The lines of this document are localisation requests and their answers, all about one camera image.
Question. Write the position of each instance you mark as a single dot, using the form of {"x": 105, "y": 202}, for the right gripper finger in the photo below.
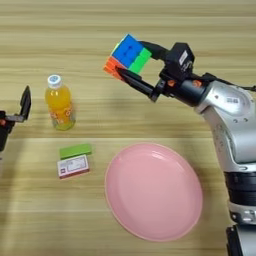
{"x": 135, "y": 81}
{"x": 156, "y": 50}

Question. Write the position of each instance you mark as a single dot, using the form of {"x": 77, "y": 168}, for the green rectangular block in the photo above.
{"x": 76, "y": 151}

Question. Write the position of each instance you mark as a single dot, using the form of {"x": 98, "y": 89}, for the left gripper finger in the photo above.
{"x": 25, "y": 103}

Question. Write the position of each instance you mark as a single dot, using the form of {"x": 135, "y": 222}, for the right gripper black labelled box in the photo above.
{"x": 181, "y": 56}

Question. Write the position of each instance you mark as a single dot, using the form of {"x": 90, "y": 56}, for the multicolour puzzle cube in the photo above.
{"x": 128, "y": 55}

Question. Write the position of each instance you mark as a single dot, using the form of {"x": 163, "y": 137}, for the white and red card box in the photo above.
{"x": 73, "y": 166}

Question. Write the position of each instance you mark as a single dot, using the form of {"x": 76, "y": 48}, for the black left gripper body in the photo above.
{"x": 6, "y": 130}

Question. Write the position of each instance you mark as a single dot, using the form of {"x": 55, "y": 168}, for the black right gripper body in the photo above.
{"x": 186, "y": 90}

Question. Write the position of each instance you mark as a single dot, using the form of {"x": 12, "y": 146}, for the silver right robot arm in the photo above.
{"x": 233, "y": 133}

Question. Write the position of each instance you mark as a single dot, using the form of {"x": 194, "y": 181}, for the pink round plate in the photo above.
{"x": 153, "y": 191}

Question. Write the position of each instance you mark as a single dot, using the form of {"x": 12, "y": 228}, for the orange juice bottle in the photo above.
{"x": 60, "y": 106}

